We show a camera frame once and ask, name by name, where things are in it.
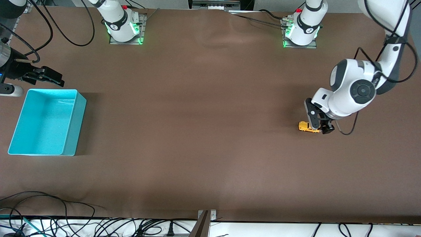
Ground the yellow beetle toy car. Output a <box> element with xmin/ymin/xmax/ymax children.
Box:
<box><xmin>298</xmin><ymin>121</ymin><xmax>322</xmax><ymax>133</ymax></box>

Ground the turquoise plastic bin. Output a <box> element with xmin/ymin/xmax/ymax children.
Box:
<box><xmin>8</xmin><ymin>89</ymin><xmax>87</xmax><ymax>156</ymax></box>

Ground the brown table cover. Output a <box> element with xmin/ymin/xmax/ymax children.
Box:
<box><xmin>0</xmin><ymin>7</ymin><xmax>421</xmax><ymax>224</ymax></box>

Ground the grey power strip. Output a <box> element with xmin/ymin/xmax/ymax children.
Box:
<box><xmin>188</xmin><ymin>0</ymin><xmax>241</xmax><ymax>10</ymax></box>

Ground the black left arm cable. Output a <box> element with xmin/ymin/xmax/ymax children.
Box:
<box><xmin>335</xmin><ymin>0</ymin><xmax>420</xmax><ymax>136</ymax></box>

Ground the black right arm loop cable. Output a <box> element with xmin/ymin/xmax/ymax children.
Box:
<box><xmin>43</xmin><ymin>0</ymin><xmax>95</xmax><ymax>47</ymax></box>

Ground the aluminium frame profile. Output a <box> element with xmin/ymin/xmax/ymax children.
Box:
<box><xmin>7</xmin><ymin>0</ymin><xmax>33</xmax><ymax>41</ymax></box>

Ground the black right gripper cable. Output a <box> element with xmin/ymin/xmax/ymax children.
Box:
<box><xmin>0</xmin><ymin>0</ymin><xmax>54</xmax><ymax>64</ymax></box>

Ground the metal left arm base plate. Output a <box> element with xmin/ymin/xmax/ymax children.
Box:
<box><xmin>282</xmin><ymin>18</ymin><xmax>318</xmax><ymax>49</ymax></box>

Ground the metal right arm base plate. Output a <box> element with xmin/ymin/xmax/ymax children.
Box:
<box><xmin>109</xmin><ymin>13</ymin><xmax>147</xmax><ymax>45</ymax></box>

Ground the thick black base cable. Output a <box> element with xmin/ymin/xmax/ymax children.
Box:
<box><xmin>259</xmin><ymin>9</ymin><xmax>290</xmax><ymax>21</ymax></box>

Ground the thin black base cable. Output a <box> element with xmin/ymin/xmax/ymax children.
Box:
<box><xmin>230</xmin><ymin>13</ymin><xmax>287</xmax><ymax>29</ymax></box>

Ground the long black looped cable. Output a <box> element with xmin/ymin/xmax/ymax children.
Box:
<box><xmin>0</xmin><ymin>191</ymin><xmax>106</xmax><ymax>237</ymax></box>

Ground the teal cable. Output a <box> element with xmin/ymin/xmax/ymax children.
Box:
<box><xmin>0</xmin><ymin>214</ymin><xmax>45</xmax><ymax>237</ymax></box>

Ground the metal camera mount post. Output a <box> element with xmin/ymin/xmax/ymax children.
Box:
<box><xmin>189</xmin><ymin>210</ymin><xmax>217</xmax><ymax>237</ymax></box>

